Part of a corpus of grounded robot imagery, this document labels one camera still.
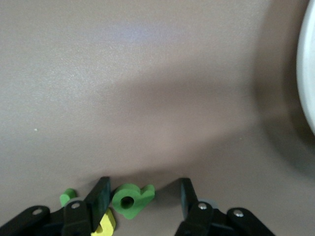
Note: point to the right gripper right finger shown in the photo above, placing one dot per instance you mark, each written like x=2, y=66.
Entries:
x=192, y=211

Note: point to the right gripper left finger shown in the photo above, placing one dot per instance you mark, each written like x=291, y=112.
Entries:
x=98, y=201

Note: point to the yellow letter u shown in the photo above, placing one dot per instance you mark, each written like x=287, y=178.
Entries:
x=108, y=223

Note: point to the green letter p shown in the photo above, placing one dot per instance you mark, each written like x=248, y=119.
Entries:
x=141, y=200

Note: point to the green letter l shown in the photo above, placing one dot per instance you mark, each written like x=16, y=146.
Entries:
x=66, y=195

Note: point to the brown table cover sheet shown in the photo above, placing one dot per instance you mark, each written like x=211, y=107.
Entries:
x=73, y=73

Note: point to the beige brown plate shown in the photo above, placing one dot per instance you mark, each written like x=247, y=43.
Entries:
x=308, y=61

